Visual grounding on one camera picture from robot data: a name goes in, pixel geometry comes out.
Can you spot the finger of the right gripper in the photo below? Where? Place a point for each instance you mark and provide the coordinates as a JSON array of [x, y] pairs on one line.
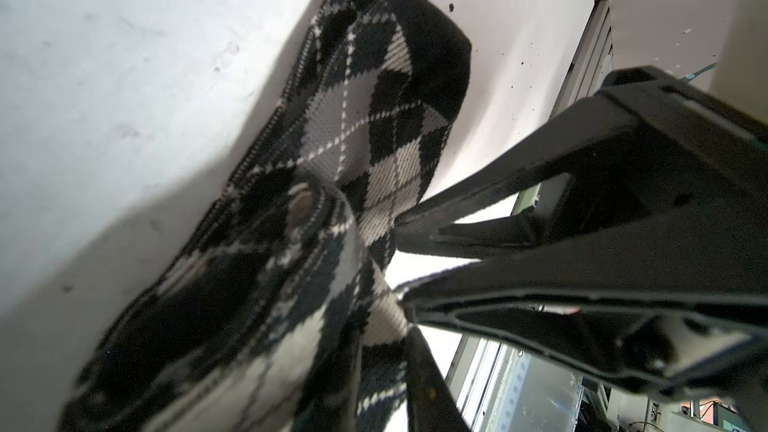
[[672, 306], [644, 144]]

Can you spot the black grey argyle sock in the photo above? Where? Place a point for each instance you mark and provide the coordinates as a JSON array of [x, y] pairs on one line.
[[276, 314]]

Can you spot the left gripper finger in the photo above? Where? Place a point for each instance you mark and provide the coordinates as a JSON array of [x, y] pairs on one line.
[[430, 406]]

